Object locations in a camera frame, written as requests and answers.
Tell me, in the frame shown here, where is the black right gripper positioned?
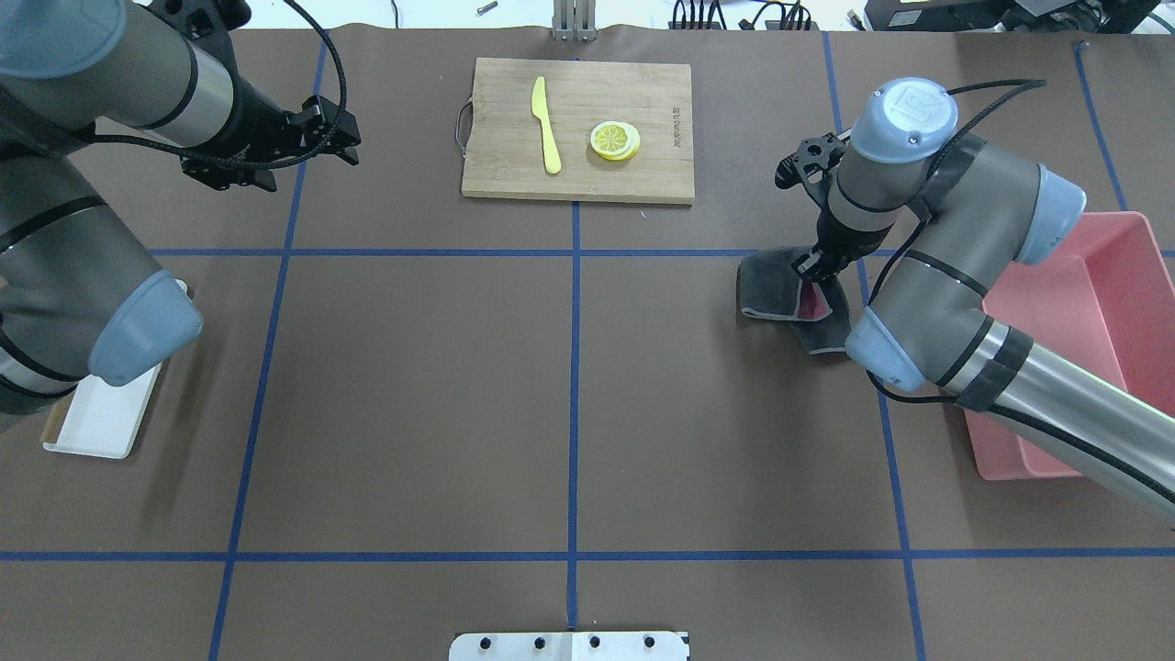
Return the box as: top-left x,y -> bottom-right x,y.
776,133 -> 848,281

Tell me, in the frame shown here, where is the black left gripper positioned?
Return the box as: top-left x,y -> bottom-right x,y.
181,77 -> 362,193

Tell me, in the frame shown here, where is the grey and pink cloth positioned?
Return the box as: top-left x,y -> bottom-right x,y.
737,247 -> 852,355

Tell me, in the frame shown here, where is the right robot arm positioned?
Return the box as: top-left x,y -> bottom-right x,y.
776,76 -> 1171,522

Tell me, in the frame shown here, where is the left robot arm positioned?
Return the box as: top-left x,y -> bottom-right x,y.
1,1 -> 361,430

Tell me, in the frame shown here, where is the yellow lemon slice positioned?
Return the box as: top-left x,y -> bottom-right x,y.
588,120 -> 642,162

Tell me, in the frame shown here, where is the wooden cutting board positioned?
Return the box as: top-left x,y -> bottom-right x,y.
461,56 -> 696,205

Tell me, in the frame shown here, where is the yellow plastic knife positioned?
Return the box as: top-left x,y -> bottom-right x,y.
530,75 -> 563,175

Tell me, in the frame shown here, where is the white rectangular tray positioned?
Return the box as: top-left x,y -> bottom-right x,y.
41,269 -> 203,460

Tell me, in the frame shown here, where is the pink plastic bin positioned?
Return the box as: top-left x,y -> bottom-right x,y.
964,213 -> 1175,483

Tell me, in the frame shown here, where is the metal mounting plate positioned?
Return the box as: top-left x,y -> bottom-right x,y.
448,630 -> 691,660

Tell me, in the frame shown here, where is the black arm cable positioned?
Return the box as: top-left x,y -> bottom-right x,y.
83,0 -> 348,171
831,79 -> 1047,405

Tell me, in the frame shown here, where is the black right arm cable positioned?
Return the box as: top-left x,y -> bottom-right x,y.
831,79 -> 1047,405

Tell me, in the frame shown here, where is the aluminium frame post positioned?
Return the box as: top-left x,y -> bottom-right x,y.
551,0 -> 599,43

